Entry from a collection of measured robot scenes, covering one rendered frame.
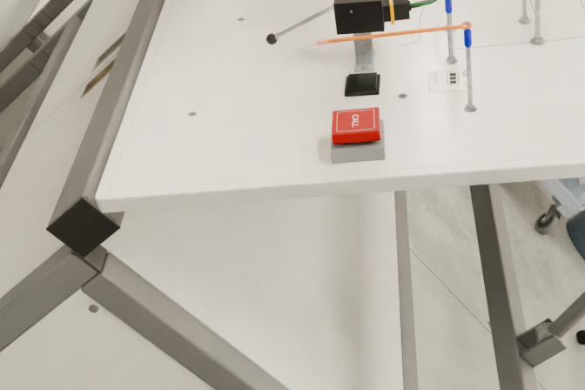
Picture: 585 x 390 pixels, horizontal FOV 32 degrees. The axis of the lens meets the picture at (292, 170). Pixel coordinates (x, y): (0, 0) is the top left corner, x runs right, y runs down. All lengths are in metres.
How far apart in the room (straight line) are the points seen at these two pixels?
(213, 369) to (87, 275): 0.19
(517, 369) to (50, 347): 0.60
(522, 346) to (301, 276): 0.32
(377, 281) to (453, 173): 0.63
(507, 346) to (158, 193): 0.58
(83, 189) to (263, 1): 0.46
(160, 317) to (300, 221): 0.43
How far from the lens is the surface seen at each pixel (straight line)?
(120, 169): 1.15
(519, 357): 1.43
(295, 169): 1.09
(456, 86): 1.20
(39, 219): 1.37
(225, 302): 1.31
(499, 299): 1.52
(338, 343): 1.46
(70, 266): 1.17
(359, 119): 1.09
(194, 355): 1.23
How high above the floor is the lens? 1.50
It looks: 25 degrees down
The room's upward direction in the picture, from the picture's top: 52 degrees clockwise
